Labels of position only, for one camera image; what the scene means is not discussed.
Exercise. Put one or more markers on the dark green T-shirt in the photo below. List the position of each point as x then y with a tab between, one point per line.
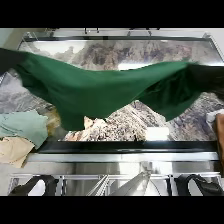
96	93

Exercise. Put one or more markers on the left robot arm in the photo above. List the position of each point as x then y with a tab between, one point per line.
8	58

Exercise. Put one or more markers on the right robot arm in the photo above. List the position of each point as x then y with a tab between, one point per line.
210	78

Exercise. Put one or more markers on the pale green garment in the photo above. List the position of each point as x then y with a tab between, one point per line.
23	125

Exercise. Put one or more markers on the white garment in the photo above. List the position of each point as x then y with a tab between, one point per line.
210	117

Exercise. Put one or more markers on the cream garment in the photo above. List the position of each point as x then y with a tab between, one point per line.
13	150

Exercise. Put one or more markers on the silver frame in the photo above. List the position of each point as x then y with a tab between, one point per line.
116	157

